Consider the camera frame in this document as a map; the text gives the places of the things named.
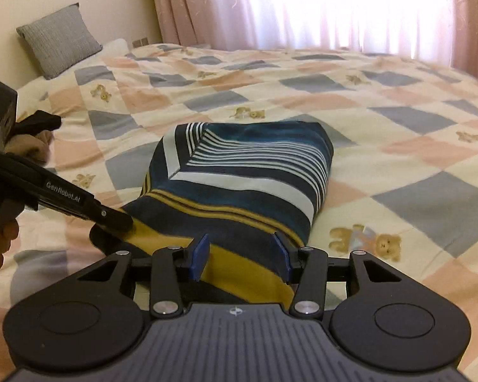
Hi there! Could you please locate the white padded headboard cushion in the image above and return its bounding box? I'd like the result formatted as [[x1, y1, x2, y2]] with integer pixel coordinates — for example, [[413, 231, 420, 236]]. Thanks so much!
[[101, 39, 129, 56]]

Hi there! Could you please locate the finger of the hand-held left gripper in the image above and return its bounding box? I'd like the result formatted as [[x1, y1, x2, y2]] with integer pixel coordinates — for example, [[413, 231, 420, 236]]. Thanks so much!
[[90, 225, 122, 253], [91, 204, 134, 235]]

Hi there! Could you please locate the checkered bear print quilt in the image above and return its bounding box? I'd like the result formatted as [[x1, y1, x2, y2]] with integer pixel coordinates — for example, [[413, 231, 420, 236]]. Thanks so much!
[[0, 42, 478, 367]]

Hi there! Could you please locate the black garment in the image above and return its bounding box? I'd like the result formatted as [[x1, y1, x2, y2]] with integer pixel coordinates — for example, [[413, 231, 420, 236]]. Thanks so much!
[[11, 111, 62, 144]]

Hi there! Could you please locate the navy striped sweater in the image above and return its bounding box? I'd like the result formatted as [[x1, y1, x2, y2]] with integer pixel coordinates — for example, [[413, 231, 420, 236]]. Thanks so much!
[[117, 120, 334, 307]]

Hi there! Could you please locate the brown garment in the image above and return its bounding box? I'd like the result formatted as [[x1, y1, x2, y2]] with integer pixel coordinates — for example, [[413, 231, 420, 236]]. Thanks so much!
[[3, 131, 55, 165]]

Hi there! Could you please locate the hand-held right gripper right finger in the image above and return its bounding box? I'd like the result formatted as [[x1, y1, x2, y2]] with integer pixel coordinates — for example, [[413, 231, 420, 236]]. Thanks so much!
[[273, 231, 403, 318]]

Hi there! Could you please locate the pink curtain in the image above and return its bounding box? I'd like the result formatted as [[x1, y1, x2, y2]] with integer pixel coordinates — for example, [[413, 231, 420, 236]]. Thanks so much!
[[148, 0, 478, 84]]

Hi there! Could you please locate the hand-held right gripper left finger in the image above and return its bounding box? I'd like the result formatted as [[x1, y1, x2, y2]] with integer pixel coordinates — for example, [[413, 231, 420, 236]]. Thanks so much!
[[80, 234, 211, 318]]

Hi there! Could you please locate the grey pillow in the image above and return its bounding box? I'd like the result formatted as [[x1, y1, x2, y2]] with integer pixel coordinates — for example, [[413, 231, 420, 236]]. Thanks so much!
[[16, 3, 103, 80]]

